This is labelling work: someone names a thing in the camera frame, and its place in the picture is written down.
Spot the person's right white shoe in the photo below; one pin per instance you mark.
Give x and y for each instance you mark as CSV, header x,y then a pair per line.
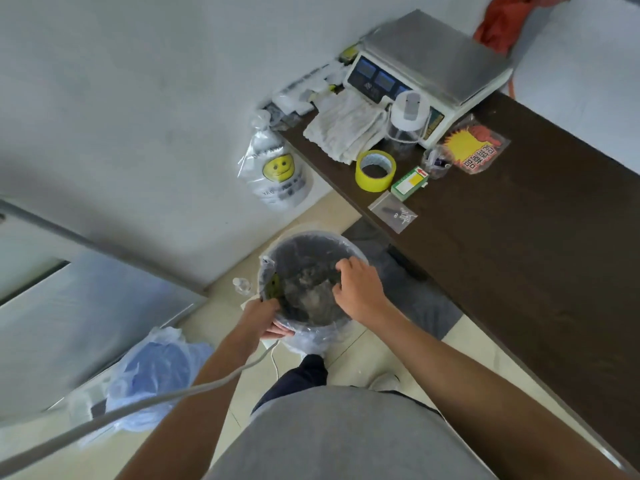
x,y
384,382

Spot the small clear round container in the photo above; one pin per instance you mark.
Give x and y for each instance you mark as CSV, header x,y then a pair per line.
x,y
437,162

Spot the white bag with yellow smiley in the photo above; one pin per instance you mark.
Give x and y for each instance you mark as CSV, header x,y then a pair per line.
x,y
277,169

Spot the person's right forearm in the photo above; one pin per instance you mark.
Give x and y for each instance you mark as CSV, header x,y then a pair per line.
x,y
490,399

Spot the person's right hand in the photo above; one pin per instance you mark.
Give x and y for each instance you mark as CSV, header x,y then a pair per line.
x,y
362,294

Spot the person's left hand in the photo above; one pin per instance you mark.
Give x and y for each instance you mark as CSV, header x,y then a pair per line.
x,y
262,319

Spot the yellow tape roll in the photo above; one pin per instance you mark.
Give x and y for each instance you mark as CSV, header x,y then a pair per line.
x,y
375,185

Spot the white ribbed cloth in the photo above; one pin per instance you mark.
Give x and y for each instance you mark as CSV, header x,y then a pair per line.
x,y
345,124

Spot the person's left forearm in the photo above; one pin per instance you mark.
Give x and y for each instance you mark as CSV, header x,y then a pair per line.
x,y
195,409

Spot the pile of white plastic bags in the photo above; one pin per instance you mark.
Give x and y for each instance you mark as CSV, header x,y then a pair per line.
x,y
300,92

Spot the blue plastic bag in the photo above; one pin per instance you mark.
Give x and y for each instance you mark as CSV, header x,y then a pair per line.
x,y
155,369

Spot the black trash bin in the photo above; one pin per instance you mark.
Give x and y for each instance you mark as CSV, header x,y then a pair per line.
x,y
300,249

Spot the small green box red arrow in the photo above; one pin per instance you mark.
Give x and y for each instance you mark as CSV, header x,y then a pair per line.
x,y
410,183

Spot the dark grey floor mat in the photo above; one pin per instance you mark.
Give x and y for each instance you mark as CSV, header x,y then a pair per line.
x,y
425,304

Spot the yellow green packet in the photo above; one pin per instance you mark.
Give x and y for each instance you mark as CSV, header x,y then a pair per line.
x,y
348,52

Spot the white electronic scale steel pan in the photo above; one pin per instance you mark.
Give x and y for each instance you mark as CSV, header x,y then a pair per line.
x,y
430,49

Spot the clear jar with white lid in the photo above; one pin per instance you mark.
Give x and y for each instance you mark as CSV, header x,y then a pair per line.
x,y
407,112

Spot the small clear bottle white cap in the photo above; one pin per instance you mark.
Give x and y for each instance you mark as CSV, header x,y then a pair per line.
x,y
242,286

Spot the person's grey shirt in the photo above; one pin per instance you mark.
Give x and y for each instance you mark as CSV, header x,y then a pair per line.
x,y
350,434

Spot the small zip bag of screws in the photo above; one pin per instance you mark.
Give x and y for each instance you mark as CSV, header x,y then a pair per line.
x,y
392,212

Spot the clear bag yellow starburst sign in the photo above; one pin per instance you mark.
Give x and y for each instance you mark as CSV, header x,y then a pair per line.
x,y
470,144

